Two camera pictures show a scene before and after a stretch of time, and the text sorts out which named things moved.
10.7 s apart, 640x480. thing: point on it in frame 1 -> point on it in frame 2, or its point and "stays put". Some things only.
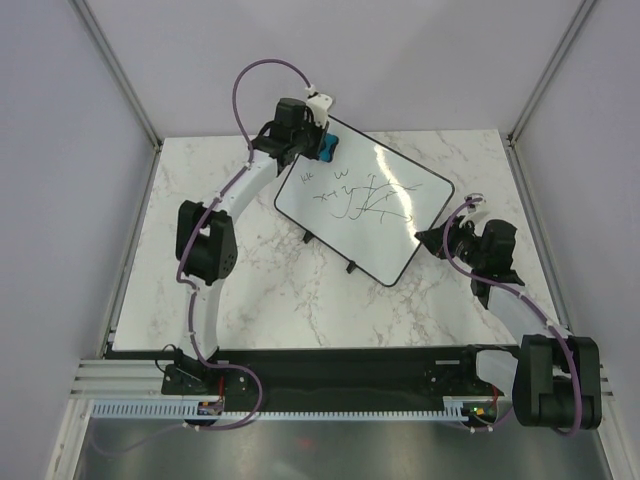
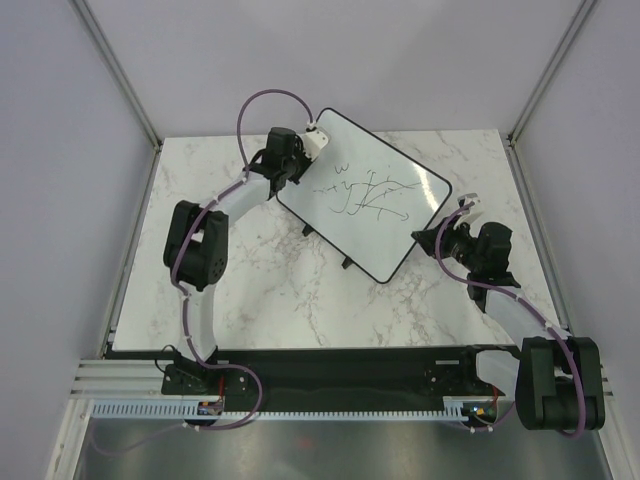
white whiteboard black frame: x=367 y=203 stays put
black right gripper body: x=461 y=242 stays put
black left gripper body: x=310 y=141 -> x=292 y=167
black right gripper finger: x=434 y=240 stays put
